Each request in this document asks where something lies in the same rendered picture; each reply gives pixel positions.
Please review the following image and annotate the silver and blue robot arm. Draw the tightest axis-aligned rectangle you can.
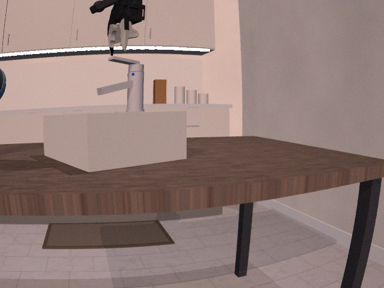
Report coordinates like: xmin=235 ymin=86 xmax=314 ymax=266
xmin=0 ymin=0 xmax=122 ymax=99

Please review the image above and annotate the grey mixer tap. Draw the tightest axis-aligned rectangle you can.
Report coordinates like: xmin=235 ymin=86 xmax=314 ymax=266
xmin=97 ymin=56 xmax=145 ymax=112

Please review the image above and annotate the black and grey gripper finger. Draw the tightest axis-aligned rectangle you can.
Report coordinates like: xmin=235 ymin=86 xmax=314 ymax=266
xmin=107 ymin=19 xmax=121 ymax=56
xmin=119 ymin=8 xmax=139 ymax=52

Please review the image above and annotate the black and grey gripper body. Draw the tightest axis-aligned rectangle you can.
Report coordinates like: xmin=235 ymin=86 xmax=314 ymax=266
xmin=110 ymin=0 xmax=145 ymax=25

